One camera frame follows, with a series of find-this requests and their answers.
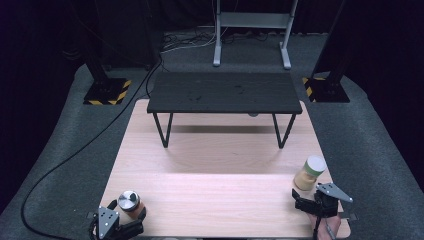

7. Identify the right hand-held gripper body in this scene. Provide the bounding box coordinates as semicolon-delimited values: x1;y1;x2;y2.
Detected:
311;182;354;220

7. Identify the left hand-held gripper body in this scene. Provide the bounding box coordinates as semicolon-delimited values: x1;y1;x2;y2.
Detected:
89;205;145;240

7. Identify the silver-lidded jar of orange powder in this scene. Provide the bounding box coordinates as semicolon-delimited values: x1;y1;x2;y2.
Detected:
117;190;146;220

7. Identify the green jar with cream lid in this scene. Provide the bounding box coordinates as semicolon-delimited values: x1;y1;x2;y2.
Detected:
293;154;328;192

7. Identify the small black wooden shelf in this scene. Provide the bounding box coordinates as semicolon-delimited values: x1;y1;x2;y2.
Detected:
146;71;304;150

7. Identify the person's right hand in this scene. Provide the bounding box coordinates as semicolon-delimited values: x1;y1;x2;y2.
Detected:
307;213;343;240

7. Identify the black stand with striped base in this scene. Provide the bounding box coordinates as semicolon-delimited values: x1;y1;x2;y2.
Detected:
301;0;352;104
82;0;133;106

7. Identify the grey metal stand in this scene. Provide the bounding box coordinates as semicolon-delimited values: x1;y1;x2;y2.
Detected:
212;0;300;71

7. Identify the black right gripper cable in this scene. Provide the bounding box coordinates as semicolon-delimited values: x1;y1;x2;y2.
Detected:
312;215;324;240

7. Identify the long black floor cable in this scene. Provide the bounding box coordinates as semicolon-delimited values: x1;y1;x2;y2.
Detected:
20;54;165;240

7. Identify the bundle of floor cables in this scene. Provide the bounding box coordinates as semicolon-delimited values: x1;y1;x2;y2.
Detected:
161;30;218;54

